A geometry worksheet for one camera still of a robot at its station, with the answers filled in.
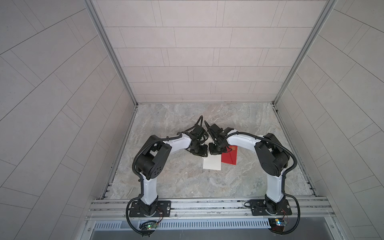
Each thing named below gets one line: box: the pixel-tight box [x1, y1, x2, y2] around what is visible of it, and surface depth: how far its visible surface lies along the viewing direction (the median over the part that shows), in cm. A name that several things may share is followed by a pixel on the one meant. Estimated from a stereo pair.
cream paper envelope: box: [203, 154, 222, 171], surface depth 88 cm
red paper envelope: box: [221, 145, 238, 165], surface depth 91 cm
